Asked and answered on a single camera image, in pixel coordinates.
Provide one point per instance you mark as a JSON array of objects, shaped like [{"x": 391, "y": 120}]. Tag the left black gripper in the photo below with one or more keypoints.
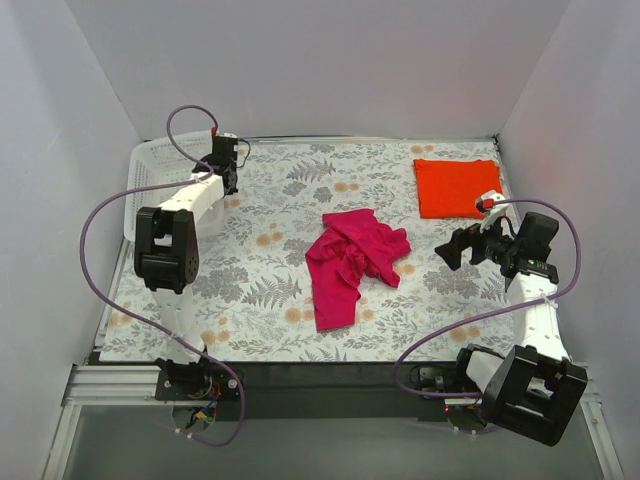
[{"x": 229, "y": 179}]

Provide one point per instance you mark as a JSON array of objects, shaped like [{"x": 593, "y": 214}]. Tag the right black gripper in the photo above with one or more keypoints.
[{"x": 473, "y": 245}]

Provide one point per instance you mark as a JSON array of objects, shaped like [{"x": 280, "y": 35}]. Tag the white plastic basket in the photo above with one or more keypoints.
[{"x": 158, "y": 162}]

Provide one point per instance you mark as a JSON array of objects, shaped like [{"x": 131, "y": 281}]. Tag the magenta t-shirt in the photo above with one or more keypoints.
[{"x": 354, "y": 244}]

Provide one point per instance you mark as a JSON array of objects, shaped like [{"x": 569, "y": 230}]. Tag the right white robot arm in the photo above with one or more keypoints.
[{"x": 534, "y": 389}]

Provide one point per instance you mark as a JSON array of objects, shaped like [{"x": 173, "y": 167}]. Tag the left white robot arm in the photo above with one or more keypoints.
[{"x": 166, "y": 258}]

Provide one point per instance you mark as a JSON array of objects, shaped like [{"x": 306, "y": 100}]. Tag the folded orange t-shirt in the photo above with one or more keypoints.
[{"x": 449, "y": 189}]

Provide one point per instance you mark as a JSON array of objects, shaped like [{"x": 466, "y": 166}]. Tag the floral table mat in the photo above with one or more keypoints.
[{"x": 253, "y": 295}]

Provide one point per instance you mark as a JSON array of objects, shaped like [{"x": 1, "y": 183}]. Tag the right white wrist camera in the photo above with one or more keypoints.
[{"x": 490, "y": 205}]

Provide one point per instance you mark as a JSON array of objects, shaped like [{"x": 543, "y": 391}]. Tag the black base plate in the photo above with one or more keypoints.
[{"x": 307, "y": 390}]

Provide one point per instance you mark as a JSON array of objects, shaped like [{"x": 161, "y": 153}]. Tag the aluminium frame rail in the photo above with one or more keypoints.
[{"x": 112, "y": 427}]

